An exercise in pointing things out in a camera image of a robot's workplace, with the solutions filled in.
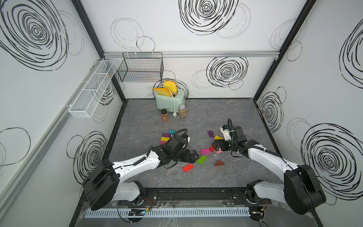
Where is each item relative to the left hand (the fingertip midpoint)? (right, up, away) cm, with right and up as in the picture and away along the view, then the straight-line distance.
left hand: (193, 157), depth 79 cm
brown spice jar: (-19, +22, +23) cm, 37 cm away
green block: (+5, -4, +8) cm, 11 cm away
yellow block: (+18, +8, +17) cm, 26 cm away
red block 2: (-3, -8, +6) cm, 10 cm away
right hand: (+17, +6, +9) cm, 20 cm away
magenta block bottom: (+8, 0, +12) cm, 14 cm away
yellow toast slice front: (-20, +40, +18) cm, 48 cm away
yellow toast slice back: (-14, +45, +23) cm, 52 cm away
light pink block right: (+17, 0, +11) cm, 20 cm away
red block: (+13, +2, +12) cm, 17 cm away
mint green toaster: (-20, +33, +24) cm, 46 cm away
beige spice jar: (-6, +26, +24) cm, 36 cm away
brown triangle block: (+16, -5, +6) cm, 18 cm away
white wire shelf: (-56, +31, -6) cm, 64 cm away
